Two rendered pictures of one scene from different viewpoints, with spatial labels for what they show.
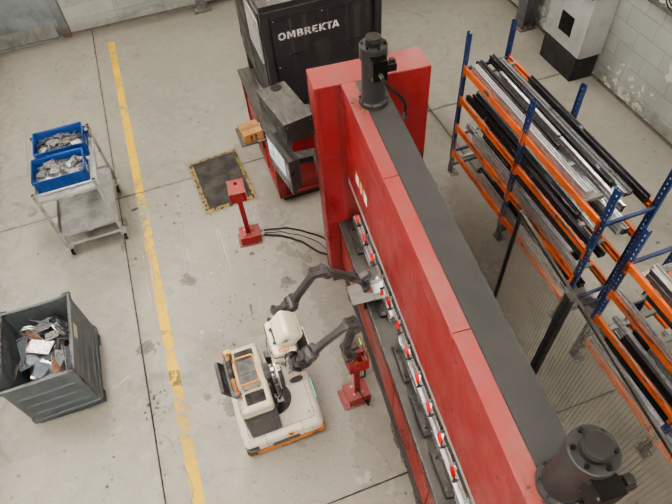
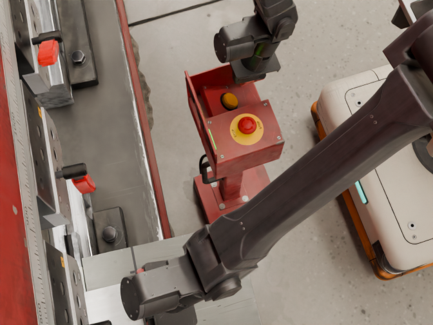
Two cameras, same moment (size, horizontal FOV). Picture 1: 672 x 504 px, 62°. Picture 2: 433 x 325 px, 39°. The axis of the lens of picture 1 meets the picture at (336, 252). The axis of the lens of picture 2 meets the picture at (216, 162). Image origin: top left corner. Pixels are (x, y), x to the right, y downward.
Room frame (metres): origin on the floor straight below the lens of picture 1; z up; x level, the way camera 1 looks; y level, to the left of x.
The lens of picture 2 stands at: (2.47, -0.13, 2.01)
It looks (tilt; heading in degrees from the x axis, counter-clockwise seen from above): 72 degrees down; 178
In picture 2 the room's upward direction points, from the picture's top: straight up
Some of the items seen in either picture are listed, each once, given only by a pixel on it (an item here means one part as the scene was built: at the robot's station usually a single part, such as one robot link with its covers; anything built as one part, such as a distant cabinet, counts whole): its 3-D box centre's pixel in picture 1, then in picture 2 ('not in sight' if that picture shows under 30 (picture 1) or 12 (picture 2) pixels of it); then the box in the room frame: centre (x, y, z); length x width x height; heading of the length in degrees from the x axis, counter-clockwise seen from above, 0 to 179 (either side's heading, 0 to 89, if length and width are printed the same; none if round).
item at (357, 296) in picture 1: (365, 292); (171, 294); (2.37, -0.20, 1.00); 0.26 x 0.18 x 0.01; 100
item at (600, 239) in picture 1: (534, 170); not in sight; (3.61, -1.91, 0.87); 2.20 x 0.50 x 1.75; 15
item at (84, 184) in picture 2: not in sight; (76, 180); (2.23, -0.31, 1.20); 0.04 x 0.02 x 0.10; 100
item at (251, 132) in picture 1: (249, 130); not in sight; (4.36, 0.74, 1.04); 0.30 x 0.26 x 0.12; 15
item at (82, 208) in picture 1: (80, 191); not in sight; (4.32, 2.65, 0.47); 0.90 x 0.66 x 0.95; 15
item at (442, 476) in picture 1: (441, 473); not in sight; (1.00, -0.54, 0.89); 0.30 x 0.05 x 0.03; 10
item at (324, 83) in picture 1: (369, 182); not in sight; (3.38, -0.34, 1.15); 0.85 x 0.25 x 2.30; 100
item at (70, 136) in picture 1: (61, 144); not in sight; (4.56, 2.71, 0.92); 0.50 x 0.36 x 0.18; 105
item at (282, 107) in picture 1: (290, 143); not in sight; (3.55, 0.29, 1.53); 0.51 x 0.25 x 0.85; 25
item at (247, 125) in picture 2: not in sight; (247, 127); (2.00, -0.05, 0.79); 0.04 x 0.04 x 0.04
